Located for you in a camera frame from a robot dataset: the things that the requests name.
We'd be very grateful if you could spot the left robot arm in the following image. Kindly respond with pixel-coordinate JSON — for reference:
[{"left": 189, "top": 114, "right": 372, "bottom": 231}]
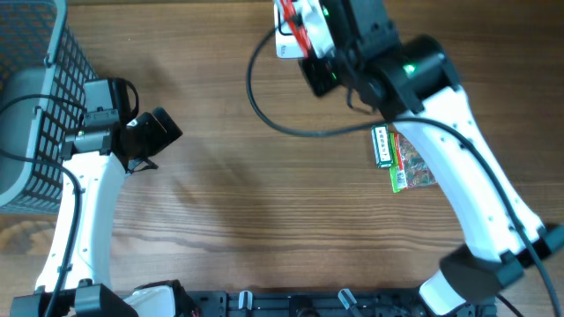
[{"left": 10, "top": 78, "right": 193, "bottom": 316}]

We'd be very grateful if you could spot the red chocolate bar wrapper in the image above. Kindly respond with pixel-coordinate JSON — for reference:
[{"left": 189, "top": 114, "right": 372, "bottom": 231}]
[{"left": 277, "top": 0, "right": 313, "bottom": 58}]

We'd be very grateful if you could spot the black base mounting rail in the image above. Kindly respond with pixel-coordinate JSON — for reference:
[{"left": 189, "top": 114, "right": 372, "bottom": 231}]
[{"left": 184, "top": 289, "right": 434, "bottom": 317}]

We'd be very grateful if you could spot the green white small packet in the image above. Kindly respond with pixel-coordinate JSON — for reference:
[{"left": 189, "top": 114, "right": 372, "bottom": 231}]
[{"left": 371, "top": 125, "right": 393, "bottom": 168}]

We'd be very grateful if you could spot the grey mesh plastic basket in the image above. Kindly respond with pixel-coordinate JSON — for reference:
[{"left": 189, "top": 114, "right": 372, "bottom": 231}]
[{"left": 1, "top": 0, "right": 97, "bottom": 214}]

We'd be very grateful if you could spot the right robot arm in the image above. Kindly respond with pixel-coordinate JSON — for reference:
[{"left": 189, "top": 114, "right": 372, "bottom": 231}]
[{"left": 278, "top": 1, "right": 563, "bottom": 316}]

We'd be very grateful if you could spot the white barcode scanner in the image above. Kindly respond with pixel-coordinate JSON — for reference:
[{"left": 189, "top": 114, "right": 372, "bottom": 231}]
[{"left": 273, "top": 1, "right": 306, "bottom": 59}]

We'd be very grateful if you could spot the green gummy candy bag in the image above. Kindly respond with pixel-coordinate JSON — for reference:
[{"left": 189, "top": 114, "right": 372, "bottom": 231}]
[{"left": 389, "top": 132, "right": 437, "bottom": 193}]

